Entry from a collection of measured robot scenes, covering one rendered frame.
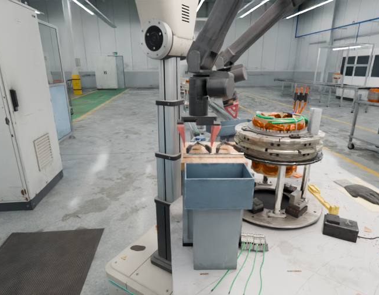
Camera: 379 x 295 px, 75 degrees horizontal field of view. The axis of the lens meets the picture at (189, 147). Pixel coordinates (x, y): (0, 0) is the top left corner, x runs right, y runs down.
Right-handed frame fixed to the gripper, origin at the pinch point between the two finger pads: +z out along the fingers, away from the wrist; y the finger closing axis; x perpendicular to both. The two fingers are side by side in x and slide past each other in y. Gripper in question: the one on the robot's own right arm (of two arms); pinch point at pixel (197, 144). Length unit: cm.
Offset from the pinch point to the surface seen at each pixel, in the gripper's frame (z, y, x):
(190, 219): 21.6, -2.6, -7.3
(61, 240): 108, -101, 97
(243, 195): 7.5, 9.8, -19.0
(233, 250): 24.8, 8.5, -17.5
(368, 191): 29, 77, 22
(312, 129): -2.2, 40.7, 9.5
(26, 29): -59, -151, 194
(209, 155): 2.1, 3.1, -4.4
